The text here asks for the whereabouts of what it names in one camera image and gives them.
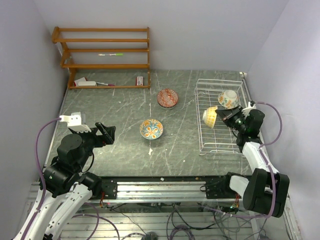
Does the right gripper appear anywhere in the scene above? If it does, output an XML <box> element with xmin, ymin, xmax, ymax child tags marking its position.
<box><xmin>215</xmin><ymin>105</ymin><xmax>247</xmax><ymax>133</ymax></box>

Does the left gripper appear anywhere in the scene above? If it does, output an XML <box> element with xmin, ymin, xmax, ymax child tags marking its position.
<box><xmin>70</xmin><ymin>120</ymin><xmax>115</xmax><ymax>170</ymax></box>

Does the blue yellow patterned bowl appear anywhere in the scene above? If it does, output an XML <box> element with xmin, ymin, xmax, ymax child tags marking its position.
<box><xmin>202</xmin><ymin>106</ymin><xmax>218</xmax><ymax>129</ymax></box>

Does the orange blue patterned bowl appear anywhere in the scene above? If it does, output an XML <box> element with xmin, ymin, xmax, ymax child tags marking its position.
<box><xmin>139</xmin><ymin>119</ymin><xmax>164</xmax><ymax>140</ymax></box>

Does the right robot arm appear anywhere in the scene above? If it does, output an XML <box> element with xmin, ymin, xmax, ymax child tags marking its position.
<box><xmin>215</xmin><ymin>106</ymin><xmax>290</xmax><ymax>218</ymax></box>

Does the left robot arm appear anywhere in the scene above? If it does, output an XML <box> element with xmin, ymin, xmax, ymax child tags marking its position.
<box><xmin>15</xmin><ymin>122</ymin><xmax>116</xmax><ymax>240</ymax></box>

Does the wooden shelf rack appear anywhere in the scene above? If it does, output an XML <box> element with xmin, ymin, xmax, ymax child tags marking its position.
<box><xmin>51</xmin><ymin>26</ymin><xmax>151</xmax><ymax>90</ymax></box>

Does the pink white pen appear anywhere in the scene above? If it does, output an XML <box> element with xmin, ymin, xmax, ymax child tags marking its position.
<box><xmin>96</xmin><ymin>82</ymin><xmax>115</xmax><ymax>87</ymax></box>

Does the small red white box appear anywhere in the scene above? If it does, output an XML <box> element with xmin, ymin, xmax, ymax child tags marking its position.
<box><xmin>135</xmin><ymin>76</ymin><xmax>144</xmax><ymax>87</ymax></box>

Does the red patterned bowl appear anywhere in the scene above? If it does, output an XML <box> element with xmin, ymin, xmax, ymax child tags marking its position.
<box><xmin>157</xmin><ymin>88</ymin><xmax>179</xmax><ymax>109</ymax></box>

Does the green white pen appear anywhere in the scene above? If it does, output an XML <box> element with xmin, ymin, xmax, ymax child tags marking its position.
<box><xmin>98</xmin><ymin>53</ymin><xmax>124</xmax><ymax>57</ymax></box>

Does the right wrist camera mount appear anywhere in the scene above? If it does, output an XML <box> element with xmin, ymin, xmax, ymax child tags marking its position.
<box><xmin>241</xmin><ymin>100</ymin><xmax>257</xmax><ymax>119</ymax></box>

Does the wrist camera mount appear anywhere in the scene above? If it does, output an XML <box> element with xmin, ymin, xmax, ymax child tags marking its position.
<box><xmin>241</xmin><ymin>100</ymin><xmax>257</xmax><ymax>119</ymax></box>
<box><xmin>59</xmin><ymin>112</ymin><xmax>91</xmax><ymax>133</ymax></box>

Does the white wire dish rack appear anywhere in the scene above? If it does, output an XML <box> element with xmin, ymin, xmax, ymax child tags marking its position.
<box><xmin>194</xmin><ymin>78</ymin><xmax>251</xmax><ymax>155</ymax></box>

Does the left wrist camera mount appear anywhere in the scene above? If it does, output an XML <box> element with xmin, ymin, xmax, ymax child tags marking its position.
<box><xmin>59</xmin><ymin>112</ymin><xmax>91</xmax><ymax>133</ymax></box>

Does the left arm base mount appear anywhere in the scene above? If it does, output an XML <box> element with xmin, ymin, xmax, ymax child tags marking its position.
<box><xmin>101</xmin><ymin>179</ymin><xmax>118</xmax><ymax>200</ymax></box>

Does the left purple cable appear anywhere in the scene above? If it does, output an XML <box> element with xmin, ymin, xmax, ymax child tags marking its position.
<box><xmin>14</xmin><ymin>118</ymin><xmax>66</xmax><ymax>240</ymax></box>

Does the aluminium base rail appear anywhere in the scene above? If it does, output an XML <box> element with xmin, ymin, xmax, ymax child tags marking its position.
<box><xmin>90</xmin><ymin>181</ymin><xmax>236</xmax><ymax>204</ymax></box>

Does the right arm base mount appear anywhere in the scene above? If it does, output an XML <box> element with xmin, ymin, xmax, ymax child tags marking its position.
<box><xmin>199</xmin><ymin>172</ymin><xmax>251</xmax><ymax>199</ymax></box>

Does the cable bundle under table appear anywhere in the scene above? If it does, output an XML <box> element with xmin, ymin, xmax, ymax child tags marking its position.
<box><xmin>62</xmin><ymin>199</ymin><xmax>281</xmax><ymax>240</ymax></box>

